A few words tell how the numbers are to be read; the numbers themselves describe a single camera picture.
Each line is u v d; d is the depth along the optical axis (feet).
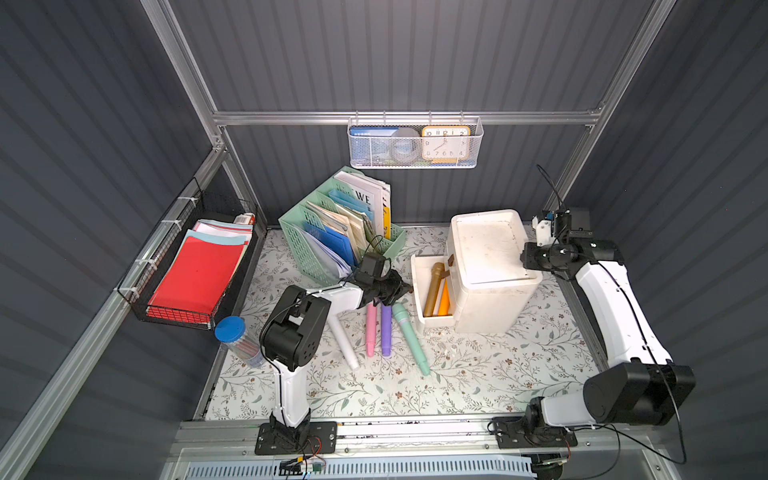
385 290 2.76
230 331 2.35
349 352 2.82
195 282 2.24
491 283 2.40
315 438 2.40
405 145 2.96
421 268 3.45
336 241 2.92
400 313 3.01
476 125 2.92
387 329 2.95
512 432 2.42
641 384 1.29
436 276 3.22
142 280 2.01
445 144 2.91
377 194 3.14
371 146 3.01
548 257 2.15
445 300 3.13
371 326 2.98
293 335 1.72
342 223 2.86
